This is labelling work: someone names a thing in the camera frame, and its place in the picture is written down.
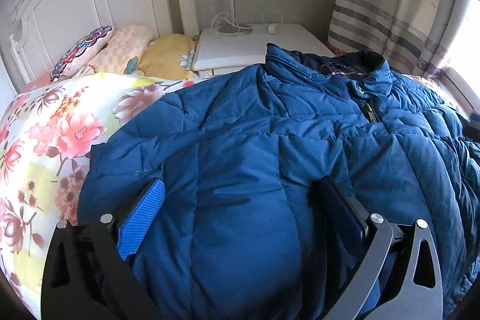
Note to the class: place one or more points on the blue puffer jacket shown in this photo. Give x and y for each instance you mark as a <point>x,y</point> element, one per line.
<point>242,233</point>

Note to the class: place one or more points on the white bedside table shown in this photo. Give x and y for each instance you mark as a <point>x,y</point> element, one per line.
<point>218,54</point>

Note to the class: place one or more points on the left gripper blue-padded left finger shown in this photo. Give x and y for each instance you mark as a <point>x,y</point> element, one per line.
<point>137,219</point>

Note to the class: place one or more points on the peach checked pillow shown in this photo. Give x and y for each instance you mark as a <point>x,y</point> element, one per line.
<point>122,53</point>

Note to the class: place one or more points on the floral bed sheet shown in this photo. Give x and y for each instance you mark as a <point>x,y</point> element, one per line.
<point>46,137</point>

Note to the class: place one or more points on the yellow pillow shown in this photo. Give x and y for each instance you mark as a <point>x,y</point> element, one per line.
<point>170,57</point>

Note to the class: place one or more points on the white wooden headboard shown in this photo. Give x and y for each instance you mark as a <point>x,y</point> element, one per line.
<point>50,27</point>

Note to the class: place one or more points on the colourful floral embroidered pillow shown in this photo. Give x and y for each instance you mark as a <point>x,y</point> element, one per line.
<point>81,53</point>

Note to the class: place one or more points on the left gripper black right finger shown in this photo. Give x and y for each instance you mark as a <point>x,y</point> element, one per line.
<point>347,216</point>

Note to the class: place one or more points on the silver lamp pole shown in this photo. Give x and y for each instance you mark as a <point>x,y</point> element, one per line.
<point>229,25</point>

